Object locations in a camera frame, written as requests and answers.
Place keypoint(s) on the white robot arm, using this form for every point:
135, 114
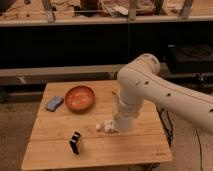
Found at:
139, 80

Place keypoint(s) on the orange ceramic bowl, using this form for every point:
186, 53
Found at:
80, 98

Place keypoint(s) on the white plastic bottle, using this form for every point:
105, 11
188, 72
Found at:
107, 126

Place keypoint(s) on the wooden table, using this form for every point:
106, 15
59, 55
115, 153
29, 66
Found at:
49, 148

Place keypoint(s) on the blue sponge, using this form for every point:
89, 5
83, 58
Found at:
54, 103

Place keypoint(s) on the black box on shelf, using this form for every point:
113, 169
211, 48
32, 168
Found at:
189, 58

